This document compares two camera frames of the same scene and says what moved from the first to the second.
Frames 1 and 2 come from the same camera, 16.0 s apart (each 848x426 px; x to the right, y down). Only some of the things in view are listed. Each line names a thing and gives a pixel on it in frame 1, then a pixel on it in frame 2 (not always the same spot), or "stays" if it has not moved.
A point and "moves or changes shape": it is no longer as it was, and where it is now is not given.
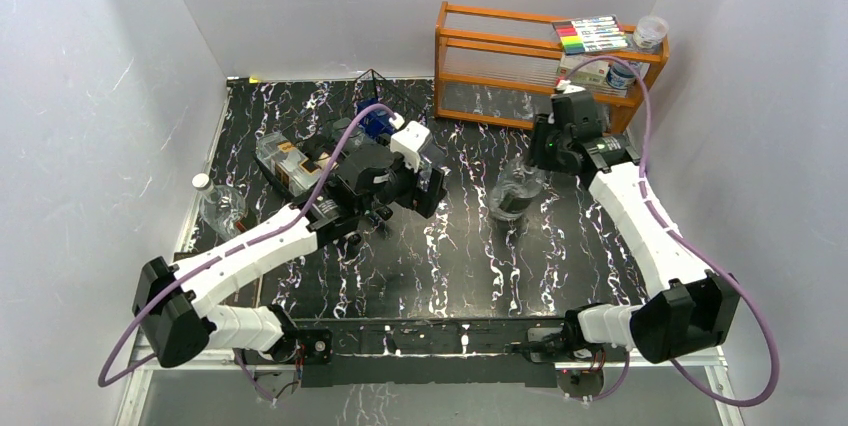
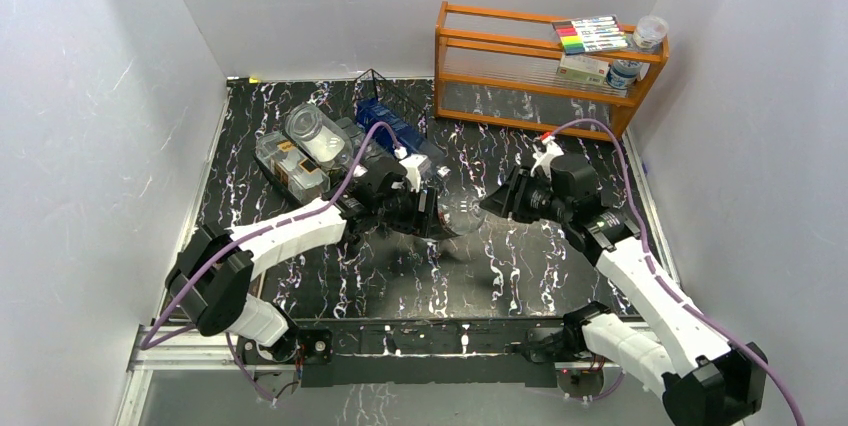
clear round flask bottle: (221, 208) -> (462, 211)
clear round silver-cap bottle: (518, 183) moves or changes shape
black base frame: (471, 351) stays
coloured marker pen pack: (591, 34) stays
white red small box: (591, 71) stays
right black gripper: (542, 125) -> (507, 201)
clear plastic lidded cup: (649, 31) stays
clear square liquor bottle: (286, 163) stays
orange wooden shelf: (505, 67) stays
